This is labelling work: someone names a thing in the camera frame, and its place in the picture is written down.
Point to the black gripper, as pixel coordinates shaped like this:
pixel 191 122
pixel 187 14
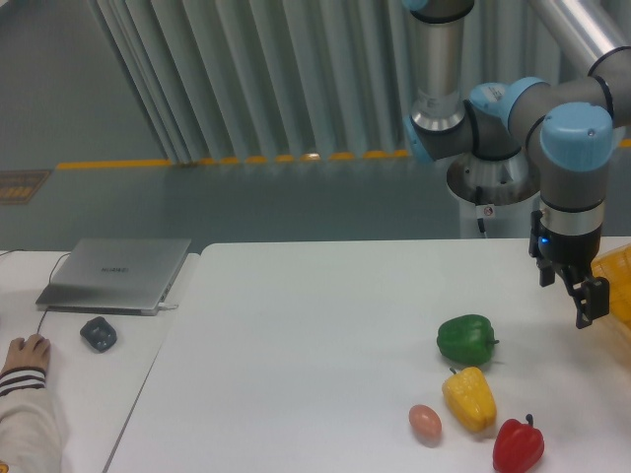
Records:
pixel 590 293

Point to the red bell pepper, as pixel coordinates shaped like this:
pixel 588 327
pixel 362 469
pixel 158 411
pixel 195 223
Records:
pixel 518 446

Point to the striped cream sleeve forearm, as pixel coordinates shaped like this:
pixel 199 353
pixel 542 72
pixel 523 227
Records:
pixel 30 439

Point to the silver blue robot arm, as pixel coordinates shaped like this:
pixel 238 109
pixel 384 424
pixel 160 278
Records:
pixel 567 133

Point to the yellow plastic basket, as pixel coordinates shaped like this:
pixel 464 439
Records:
pixel 614 266

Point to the person's hand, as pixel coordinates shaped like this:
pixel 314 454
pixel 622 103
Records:
pixel 28 354

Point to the green bell pepper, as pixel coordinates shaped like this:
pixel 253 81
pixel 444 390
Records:
pixel 467 340

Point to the yellow bell pepper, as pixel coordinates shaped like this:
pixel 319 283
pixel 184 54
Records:
pixel 470 399

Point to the pink egg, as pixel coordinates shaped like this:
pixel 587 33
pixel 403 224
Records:
pixel 425 423

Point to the grey pleated curtain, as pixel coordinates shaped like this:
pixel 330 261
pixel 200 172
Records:
pixel 264 81

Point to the silver laptop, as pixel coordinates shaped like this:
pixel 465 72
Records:
pixel 116 276

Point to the black small device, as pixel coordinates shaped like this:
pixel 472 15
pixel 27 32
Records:
pixel 99 334

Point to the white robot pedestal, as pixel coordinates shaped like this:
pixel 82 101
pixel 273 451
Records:
pixel 495 198

